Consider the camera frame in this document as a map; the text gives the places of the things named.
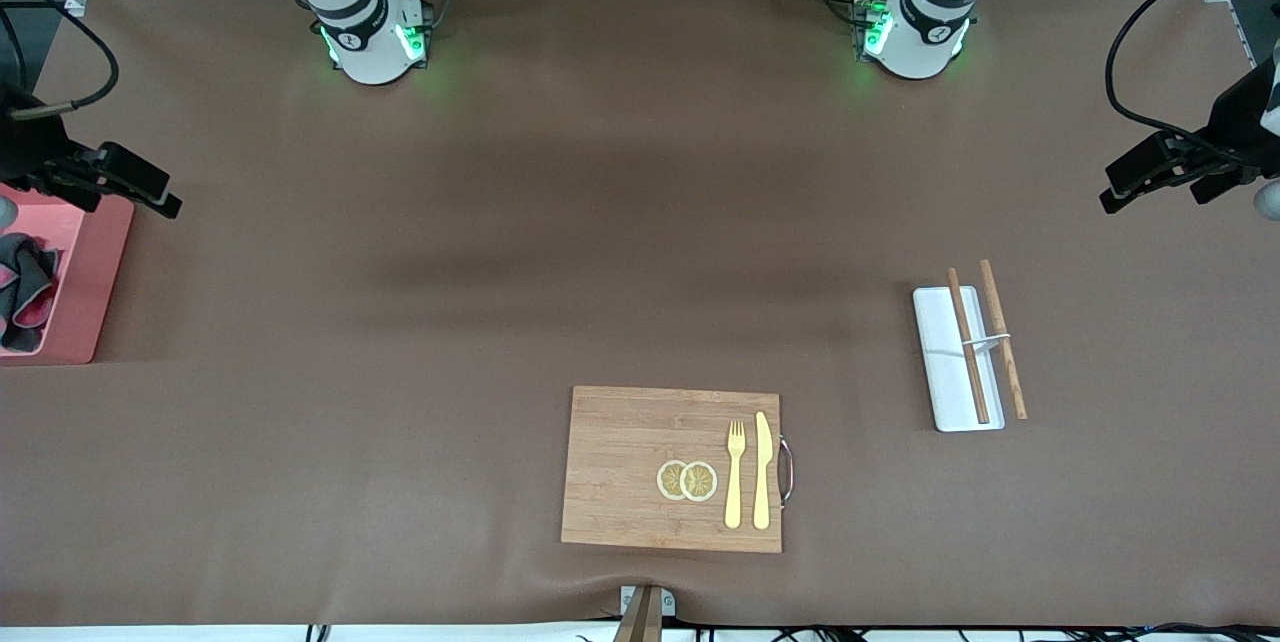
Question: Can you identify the pink and grey cloth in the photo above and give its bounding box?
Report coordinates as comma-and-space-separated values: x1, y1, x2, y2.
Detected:
0, 232, 61, 354

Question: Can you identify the pink plastic bin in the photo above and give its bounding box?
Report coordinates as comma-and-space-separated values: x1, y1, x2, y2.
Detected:
0, 184, 136, 366

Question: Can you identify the white rectangular tray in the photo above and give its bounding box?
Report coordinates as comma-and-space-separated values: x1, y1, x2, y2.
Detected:
912, 286, 1006, 433

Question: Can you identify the yellow knife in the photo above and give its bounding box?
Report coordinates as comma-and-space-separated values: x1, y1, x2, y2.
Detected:
753, 411, 773, 531

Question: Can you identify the yellow fork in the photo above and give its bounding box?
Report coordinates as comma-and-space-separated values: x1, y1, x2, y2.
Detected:
724, 420, 747, 530

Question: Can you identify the wooden cutting board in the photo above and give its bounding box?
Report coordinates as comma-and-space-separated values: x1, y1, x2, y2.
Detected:
560, 385, 796, 555

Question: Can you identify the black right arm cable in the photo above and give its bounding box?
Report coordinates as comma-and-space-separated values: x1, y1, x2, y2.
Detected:
0, 0, 121, 119

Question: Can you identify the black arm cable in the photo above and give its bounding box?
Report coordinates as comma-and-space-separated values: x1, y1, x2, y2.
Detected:
1104, 0, 1280, 168
0, 0, 121, 119

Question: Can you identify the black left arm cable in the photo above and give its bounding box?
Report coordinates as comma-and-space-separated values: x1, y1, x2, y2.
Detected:
1104, 0, 1280, 168

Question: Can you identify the metal table edge bracket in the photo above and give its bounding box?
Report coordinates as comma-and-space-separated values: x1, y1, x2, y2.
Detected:
612, 585, 677, 642

